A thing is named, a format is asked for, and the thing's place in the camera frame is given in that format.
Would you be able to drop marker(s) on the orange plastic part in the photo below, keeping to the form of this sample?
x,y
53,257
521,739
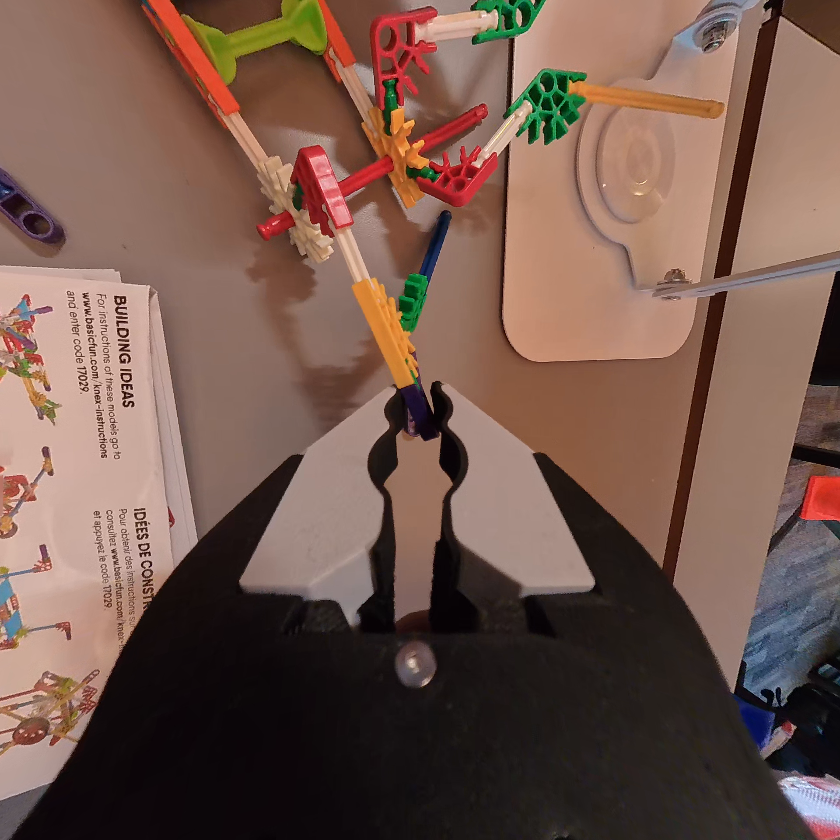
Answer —
x,y
823,499

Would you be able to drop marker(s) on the red and white cloth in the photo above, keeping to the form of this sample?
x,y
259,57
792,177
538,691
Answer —
x,y
810,810

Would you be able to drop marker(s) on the white metal stand base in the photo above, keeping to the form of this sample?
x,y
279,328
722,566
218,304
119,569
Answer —
x,y
558,295

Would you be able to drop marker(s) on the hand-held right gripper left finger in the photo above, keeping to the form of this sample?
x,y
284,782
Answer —
x,y
318,525

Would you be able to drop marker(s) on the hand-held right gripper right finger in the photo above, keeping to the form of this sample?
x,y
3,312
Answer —
x,y
522,525

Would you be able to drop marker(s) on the blue rod cross toy assembly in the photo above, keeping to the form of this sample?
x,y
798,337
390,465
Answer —
x,y
33,220

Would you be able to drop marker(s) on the colourful toy construction model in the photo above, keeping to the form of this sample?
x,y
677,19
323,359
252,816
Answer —
x,y
321,184

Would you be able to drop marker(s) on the illustrated instruction booklet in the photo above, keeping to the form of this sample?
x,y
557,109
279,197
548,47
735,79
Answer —
x,y
65,525

